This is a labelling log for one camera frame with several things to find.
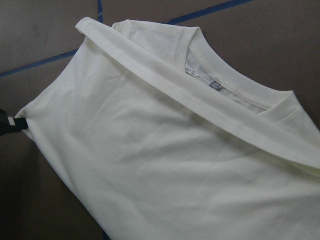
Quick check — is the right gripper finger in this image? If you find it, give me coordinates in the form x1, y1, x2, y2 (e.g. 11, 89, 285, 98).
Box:
0, 109, 28, 136

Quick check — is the cream long-sleeve printed shirt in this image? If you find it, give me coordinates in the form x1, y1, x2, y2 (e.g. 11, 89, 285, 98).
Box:
17, 17, 320, 240

